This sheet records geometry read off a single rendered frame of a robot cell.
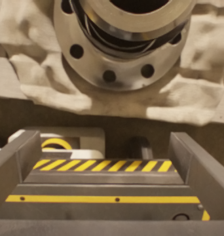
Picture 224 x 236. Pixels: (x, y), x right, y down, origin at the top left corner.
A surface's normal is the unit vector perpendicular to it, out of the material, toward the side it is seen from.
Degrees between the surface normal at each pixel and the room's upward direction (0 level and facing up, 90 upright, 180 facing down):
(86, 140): 0
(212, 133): 0
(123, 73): 0
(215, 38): 66
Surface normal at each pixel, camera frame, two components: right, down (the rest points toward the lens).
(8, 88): 0.01, 0.29
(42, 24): 0.87, 0.21
